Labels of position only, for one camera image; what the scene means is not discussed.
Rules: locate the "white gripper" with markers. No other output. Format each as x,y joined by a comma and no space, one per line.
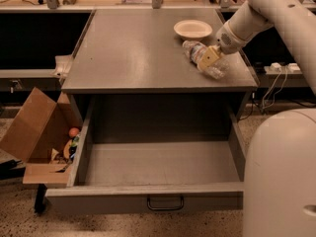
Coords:
229,40

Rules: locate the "clear plastic water bottle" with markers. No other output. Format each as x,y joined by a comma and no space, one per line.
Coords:
209,60

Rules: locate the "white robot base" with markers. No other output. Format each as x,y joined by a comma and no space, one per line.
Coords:
280,177

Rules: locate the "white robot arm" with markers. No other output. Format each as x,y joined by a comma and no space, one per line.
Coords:
295,24

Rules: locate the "open grey top drawer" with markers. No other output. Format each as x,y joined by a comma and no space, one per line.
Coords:
119,177

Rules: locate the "white paper bowl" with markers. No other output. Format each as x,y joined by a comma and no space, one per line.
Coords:
193,30

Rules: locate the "white power strip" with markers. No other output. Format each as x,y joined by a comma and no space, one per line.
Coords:
290,68

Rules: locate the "grey metal cabinet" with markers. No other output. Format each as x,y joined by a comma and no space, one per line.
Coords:
147,89

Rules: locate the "orange ball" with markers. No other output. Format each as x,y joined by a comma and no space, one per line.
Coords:
73,132

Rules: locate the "brown cardboard box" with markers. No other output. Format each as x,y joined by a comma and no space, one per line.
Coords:
41,126

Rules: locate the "black drawer handle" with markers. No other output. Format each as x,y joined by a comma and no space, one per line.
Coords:
165,203

